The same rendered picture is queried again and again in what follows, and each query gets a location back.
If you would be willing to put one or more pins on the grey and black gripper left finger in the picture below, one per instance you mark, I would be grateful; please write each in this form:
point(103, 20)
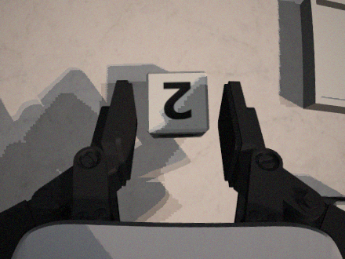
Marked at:
point(82, 192)

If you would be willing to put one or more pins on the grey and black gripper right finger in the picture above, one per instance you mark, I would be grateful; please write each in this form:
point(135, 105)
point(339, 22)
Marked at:
point(270, 189)

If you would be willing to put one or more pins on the white digit cube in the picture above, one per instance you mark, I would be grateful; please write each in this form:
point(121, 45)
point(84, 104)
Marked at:
point(177, 104)
point(337, 201)

